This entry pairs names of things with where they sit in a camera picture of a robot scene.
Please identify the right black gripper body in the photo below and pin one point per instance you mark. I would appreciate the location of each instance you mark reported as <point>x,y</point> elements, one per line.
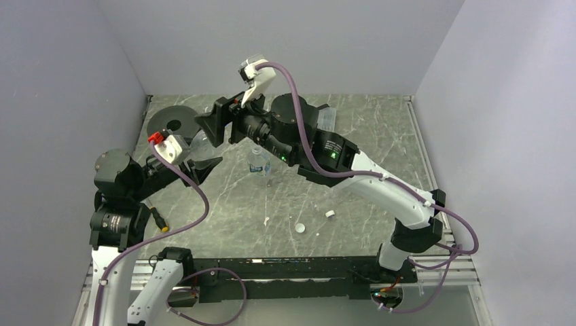
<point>243,117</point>

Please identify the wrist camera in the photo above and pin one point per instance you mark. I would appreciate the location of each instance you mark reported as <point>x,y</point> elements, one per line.
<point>257,80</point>
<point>170,147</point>

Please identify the clear bottle white cap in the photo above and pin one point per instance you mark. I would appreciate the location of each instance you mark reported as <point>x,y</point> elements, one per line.
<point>201,148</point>

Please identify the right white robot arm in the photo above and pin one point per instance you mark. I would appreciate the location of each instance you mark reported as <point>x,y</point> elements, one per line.
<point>276,131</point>

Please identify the loose white cap near front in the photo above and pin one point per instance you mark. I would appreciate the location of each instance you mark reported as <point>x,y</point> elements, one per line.
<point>300,228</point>

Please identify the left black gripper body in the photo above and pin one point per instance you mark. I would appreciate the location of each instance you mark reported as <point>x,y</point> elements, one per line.
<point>189,172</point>

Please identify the yellow tipped screwdriver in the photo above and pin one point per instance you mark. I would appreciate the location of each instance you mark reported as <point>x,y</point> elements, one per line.
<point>160,222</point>

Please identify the black spool disc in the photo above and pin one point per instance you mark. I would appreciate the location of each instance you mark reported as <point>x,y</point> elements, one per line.
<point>177,118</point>

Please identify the clear plastic tray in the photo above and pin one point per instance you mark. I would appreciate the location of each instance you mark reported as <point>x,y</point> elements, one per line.
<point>327,118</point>

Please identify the labelled water bottle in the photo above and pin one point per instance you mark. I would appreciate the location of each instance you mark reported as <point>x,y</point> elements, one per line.
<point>259,165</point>

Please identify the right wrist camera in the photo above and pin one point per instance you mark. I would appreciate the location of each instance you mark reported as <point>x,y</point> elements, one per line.
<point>257,80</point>

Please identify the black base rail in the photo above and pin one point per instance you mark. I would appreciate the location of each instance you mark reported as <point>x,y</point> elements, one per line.
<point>354,277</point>

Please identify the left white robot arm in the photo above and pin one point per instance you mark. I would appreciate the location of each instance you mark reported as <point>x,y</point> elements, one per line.
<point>117,229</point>

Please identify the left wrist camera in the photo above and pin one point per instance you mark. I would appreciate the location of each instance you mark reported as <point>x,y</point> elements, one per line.
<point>170,147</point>

